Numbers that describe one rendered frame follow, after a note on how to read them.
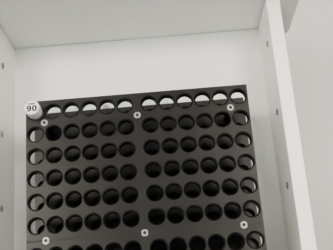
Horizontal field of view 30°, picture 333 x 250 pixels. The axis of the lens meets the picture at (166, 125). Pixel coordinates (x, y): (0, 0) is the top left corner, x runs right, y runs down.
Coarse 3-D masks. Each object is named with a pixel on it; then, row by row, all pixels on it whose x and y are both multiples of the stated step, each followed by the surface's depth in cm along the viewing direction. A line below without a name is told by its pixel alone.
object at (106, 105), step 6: (126, 102) 55; (144, 102) 55; (150, 102) 55; (162, 102) 55; (54, 108) 55; (72, 108) 55; (84, 108) 55; (90, 108) 55; (102, 108) 55; (108, 108) 55
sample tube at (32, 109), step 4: (28, 104) 48; (32, 104) 48; (36, 104) 48; (24, 108) 48; (28, 108) 48; (32, 108) 48; (36, 108) 48; (40, 108) 48; (28, 112) 48; (32, 112) 48; (36, 112) 48; (40, 112) 49; (28, 116) 49; (32, 116) 48; (36, 116) 48; (40, 116) 49
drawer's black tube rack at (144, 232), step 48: (48, 144) 48; (96, 144) 48; (144, 144) 48; (192, 144) 51; (240, 144) 51; (48, 192) 47; (96, 192) 50; (144, 192) 47; (192, 192) 50; (240, 192) 47; (48, 240) 46; (96, 240) 46; (144, 240) 46; (192, 240) 49; (240, 240) 48
